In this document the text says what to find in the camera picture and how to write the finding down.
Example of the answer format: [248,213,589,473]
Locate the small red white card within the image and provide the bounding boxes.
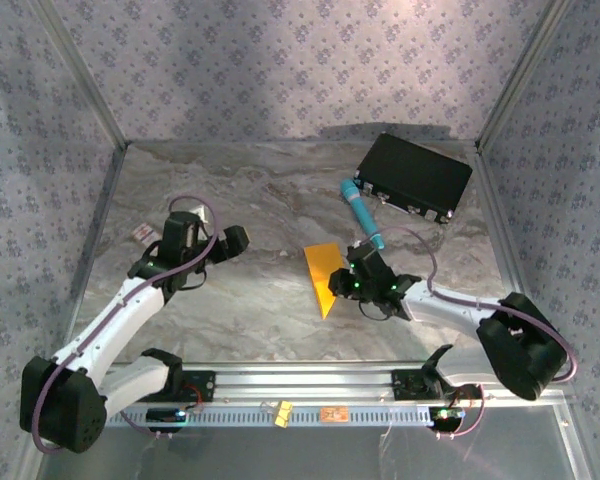
[131,222,162,246]

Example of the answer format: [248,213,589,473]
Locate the yellow clip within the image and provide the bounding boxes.
[273,399,295,430]

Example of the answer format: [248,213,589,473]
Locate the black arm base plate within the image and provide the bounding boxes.
[169,369,217,404]
[392,368,484,401]

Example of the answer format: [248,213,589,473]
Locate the teal marker pen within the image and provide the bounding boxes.
[339,179,385,250]

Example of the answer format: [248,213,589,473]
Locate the purple cable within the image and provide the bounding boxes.
[29,195,220,454]
[372,225,580,441]

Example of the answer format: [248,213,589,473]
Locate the aluminium frame bar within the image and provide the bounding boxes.
[54,142,131,369]
[474,0,574,151]
[474,144,551,364]
[29,0,131,149]

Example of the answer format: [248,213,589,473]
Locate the grey slotted cable duct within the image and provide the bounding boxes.
[104,405,434,429]

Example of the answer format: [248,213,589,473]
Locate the black hard case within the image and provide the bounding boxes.
[353,132,474,225]

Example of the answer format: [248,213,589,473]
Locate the long aluminium mounting rail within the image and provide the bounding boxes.
[104,363,576,407]

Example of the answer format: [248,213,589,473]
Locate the orange square paper sheet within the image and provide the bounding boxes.
[303,242,344,320]

